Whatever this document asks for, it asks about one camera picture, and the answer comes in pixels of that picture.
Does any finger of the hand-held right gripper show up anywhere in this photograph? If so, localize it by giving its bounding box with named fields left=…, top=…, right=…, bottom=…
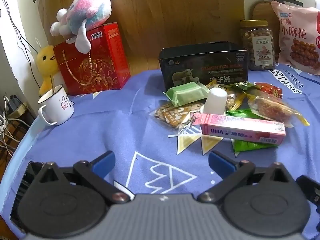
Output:
left=296, top=175, right=320, bottom=205

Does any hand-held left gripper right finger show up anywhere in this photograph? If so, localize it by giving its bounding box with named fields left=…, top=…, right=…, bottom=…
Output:
left=198, top=151, right=290, bottom=204

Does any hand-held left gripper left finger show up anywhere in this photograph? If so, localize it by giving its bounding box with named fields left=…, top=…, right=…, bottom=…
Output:
left=37, top=151, right=131, bottom=204

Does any clear pumpkin seed packet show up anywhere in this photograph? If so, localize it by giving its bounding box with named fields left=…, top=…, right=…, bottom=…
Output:
left=150, top=102, right=208, bottom=130

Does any red snack packet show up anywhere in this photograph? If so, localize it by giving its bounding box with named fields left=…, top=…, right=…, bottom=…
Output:
left=255, top=82, right=283, bottom=98

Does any black cardboard box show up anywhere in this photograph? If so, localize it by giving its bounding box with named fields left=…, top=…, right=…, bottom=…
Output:
left=158, top=41, right=249, bottom=92

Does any blue printed tablecloth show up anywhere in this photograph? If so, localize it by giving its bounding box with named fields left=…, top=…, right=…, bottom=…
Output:
left=0, top=66, right=320, bottom=240

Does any green snack packet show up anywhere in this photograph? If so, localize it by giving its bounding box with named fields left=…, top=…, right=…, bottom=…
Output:
left=231, top=139, right=278, bottom=153
left=226, top=109, right=258, bottom=118

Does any long pink box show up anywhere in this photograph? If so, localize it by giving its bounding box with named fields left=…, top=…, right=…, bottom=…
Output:
left=190, top=112, right=286, bottom=145

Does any clear nut packet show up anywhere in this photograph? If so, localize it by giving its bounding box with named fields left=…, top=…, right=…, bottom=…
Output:
left=220, top=81, right=255, bottom=110

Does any white enamel mug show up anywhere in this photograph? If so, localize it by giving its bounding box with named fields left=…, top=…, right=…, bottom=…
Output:
left=37, top=84, right=75, bottom=126

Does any clear wrapped brown pastry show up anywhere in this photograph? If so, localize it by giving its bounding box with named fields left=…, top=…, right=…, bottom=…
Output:
left=247, top=96, right=310, bottom=128

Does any green wrapped snack cake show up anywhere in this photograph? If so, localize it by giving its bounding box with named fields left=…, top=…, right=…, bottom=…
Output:
left=162, top=81, right=210, bottom=108

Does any red gift bag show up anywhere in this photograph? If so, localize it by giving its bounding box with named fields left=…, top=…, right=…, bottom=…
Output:
left=53, top=22, right=131, bottom=96

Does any yellow duck plush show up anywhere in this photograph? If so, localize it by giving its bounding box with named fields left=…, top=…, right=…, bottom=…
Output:
left=36, top=45, right=63, bottom=96

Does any clear nut jar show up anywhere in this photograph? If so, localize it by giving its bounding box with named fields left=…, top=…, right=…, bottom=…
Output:
left=239, top=19, right=275, bottom=72

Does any pink snack bag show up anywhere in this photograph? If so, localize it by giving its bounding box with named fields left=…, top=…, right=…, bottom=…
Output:
left=271, top=0, right=320, bottom=75

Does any pink plush toy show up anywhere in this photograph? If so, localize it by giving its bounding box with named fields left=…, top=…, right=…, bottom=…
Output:
left=50, top=0, right=113, bottom=54

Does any large wooden panel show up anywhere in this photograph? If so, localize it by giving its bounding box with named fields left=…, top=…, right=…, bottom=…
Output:
left=37, top=0, right=247, bottom=78

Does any white cable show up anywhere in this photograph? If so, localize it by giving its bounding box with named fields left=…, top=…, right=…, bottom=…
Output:
left=0, top=95, right=28, bottom=160

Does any black cable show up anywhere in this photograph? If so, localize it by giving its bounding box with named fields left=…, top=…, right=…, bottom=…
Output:
left=0, top=0, right=38, bottom=63

